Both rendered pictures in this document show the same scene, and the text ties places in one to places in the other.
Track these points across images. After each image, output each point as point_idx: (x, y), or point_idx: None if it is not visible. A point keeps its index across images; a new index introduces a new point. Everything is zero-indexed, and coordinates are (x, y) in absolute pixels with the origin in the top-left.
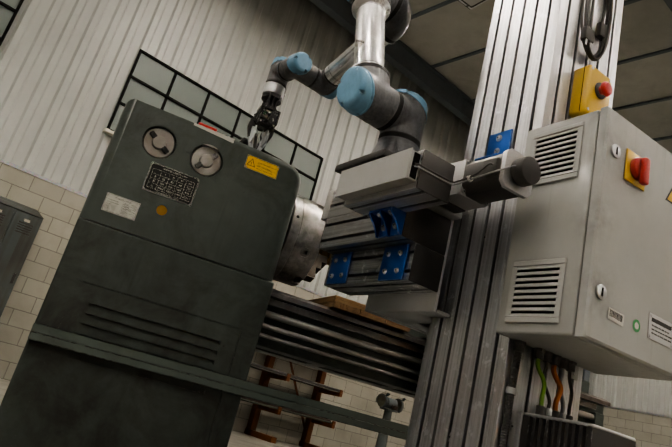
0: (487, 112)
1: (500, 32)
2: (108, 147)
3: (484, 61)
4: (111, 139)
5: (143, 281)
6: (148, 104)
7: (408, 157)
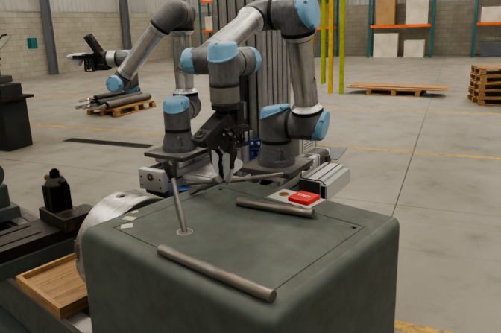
0: (271, 103)
1: (268, 42)
2: (396, 287)
3: (264, 62)
4: (396, 278)
5: None
6: (379, 213)
7: (350, 173)
